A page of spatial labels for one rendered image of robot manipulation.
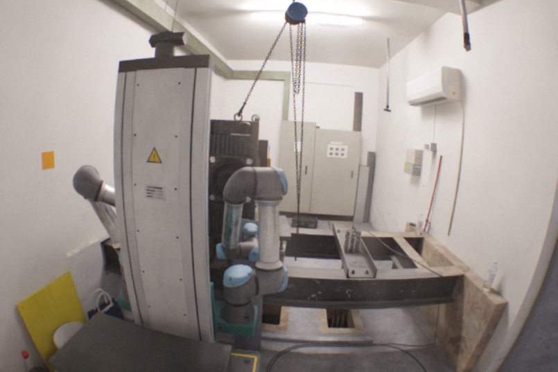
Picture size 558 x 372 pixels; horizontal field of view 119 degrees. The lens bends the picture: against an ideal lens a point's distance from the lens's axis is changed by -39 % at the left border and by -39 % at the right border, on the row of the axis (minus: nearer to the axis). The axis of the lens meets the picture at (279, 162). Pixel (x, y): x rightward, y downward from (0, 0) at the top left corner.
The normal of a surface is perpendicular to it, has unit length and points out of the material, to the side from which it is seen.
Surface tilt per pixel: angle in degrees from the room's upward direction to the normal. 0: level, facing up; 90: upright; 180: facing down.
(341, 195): 90
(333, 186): 90
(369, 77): 90
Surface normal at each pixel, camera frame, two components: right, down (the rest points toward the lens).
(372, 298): -0.08, 0.11
